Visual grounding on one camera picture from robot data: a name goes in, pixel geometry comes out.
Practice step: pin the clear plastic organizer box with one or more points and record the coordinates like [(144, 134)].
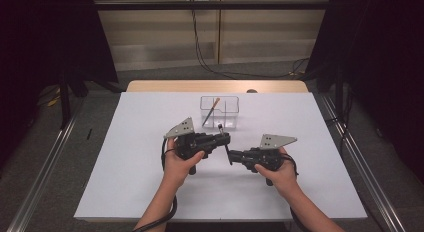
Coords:
[(230, 115)]

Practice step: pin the small black floor strip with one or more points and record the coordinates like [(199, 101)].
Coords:
[(89, 133)]

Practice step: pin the round table grommet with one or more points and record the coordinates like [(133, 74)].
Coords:
[(251, 90)]

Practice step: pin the metal floor rail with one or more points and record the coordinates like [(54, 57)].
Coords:
[(40, 178), (376, 192)]

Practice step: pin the person's left hand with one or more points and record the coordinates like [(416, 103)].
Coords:
[(178, 170)]

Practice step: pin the orange-tipped black makeup brush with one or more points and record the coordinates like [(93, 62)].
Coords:
[(210, 113)]

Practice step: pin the black horizontal frame bar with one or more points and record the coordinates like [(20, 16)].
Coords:
[(206, 5)]

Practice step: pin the person's right hand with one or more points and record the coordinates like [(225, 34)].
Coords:
[(283, 178)]

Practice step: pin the white table cover board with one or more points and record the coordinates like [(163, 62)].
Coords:
[(133, 178)]

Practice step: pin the black curtain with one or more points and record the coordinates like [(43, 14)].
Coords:
[(40, 42), (383, 58)]

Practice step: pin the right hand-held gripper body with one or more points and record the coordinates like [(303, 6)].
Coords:
[(266, 157)]

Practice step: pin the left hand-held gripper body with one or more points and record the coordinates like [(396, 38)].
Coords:
[(186, 142)]

